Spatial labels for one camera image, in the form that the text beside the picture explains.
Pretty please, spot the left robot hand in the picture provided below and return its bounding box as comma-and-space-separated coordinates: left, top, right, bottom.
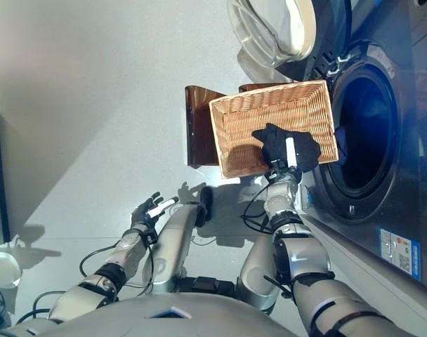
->
130, 191, 180, 236

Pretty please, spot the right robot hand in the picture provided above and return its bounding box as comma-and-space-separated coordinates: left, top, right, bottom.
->
269, 136, 303, 180

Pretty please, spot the black cloth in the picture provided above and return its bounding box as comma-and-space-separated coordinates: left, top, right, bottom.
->
251, 122, 322, 173

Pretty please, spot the grey front-load washing machine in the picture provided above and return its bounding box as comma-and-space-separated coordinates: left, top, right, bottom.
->
299, 0, 427, 310

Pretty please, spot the round glass washing machine door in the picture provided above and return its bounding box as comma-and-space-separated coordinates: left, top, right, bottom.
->
226, 0, 353, 82

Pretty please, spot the left silver robot leg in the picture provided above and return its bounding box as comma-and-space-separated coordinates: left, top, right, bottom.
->
150, 185, 214, 295

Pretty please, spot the silver robot leg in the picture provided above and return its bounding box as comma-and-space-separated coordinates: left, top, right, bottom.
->
236, 233, 283, 313
150, 185, 214, 295

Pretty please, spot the wicker laundry basket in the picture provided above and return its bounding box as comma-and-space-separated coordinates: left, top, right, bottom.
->
208, 79, 340, 180

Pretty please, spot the brown glossy side table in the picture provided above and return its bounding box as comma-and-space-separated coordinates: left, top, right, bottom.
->
184, 82, 302, 170

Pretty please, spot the silver robot torso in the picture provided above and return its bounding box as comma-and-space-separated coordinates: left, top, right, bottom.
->
23, 275, 313, 337

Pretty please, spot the right silver robot leg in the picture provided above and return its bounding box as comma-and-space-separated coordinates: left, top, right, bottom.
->
236, 233, 283, 313

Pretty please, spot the white blue energy label sticker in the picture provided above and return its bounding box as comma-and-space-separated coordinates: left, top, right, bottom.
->
377, 227, 422, 281

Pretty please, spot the thin grey floor cable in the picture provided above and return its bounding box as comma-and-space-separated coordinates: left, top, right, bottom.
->
190, 234, 216, 246

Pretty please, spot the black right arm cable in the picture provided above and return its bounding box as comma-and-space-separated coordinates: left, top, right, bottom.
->
242, 180, 276, 233

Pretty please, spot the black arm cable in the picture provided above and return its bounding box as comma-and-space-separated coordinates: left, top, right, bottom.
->
242, 180, 276, 233
79, 244, 155, 298

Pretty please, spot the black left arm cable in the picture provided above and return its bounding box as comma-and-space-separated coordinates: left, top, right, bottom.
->
79, 244, 155, 298

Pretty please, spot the white device with cables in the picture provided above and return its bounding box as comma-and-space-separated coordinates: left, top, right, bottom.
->
0, 249, 23, 291

